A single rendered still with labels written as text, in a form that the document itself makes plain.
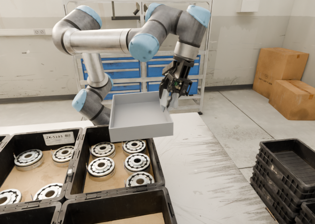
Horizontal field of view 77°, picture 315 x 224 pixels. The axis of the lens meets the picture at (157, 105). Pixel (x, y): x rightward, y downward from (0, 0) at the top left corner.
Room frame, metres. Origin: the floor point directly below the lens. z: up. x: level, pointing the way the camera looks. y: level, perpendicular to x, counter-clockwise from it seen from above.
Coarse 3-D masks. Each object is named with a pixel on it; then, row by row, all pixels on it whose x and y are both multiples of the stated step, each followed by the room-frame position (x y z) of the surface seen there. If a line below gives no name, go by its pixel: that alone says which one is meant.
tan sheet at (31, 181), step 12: (48, 156) 0.70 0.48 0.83; (36, 168) 0.62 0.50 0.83; (48, 168) 0.62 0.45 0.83; (60, 168) 0.62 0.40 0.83; (12, 180) 0.56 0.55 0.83; (24, 180) 0.56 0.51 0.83; (36, 180) 0.56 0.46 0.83; (48, 180) 0.56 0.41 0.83; (60, 180) 0.56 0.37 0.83; (24, 192) 0.50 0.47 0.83; (36, 192) 0.50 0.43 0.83
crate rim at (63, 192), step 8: (64, 128) 0.77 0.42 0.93; (72, 128) 0.77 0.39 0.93; (80, 128) 0.77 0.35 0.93; (80, 136) 0.71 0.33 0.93; (0, 152) 0.61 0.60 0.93; (72, 160) 0.56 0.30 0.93; (64, 184) 0.45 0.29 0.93; (64, 192) 0.42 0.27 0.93; (40, 200) 0.39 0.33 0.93; (48, 200) 0.39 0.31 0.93; (56, 200) 0.39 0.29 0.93; (64, 200) 0.40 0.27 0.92; (0, 208) 0.37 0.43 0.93; (8, 208) 0.37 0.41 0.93
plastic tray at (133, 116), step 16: (128, 96) 0.78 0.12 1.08; (144, 96) 0.79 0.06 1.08; (112, 112) 0.64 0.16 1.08; (128, 112) 0.70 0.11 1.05; (144, 112) 0.70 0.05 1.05; (160, 112) 0.69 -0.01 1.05; (112, 128) 0.51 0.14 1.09; (128, 128) 0.52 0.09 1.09; (144, 128) 0.53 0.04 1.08; (160, 128) 0.53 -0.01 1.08
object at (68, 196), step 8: (88, 128) 0.77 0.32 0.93; (80, 144) 0.65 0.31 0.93; (152, 144) 0.67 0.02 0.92; (80, 152) 0.60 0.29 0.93; (72, 168) 0.52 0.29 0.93; (160, 168) 0.52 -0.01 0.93; (72, 176) 0.48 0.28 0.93; (160, 176) 0.48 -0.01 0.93; (72, 184) 0.45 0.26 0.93; (144, 184) 0.45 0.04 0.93; (152, 184) 0.45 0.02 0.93; (160, 184) 0.45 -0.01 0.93; (96, 192) 0.42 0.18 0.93; (104, 192) 0.42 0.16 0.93; (112, 192) 0.42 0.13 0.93
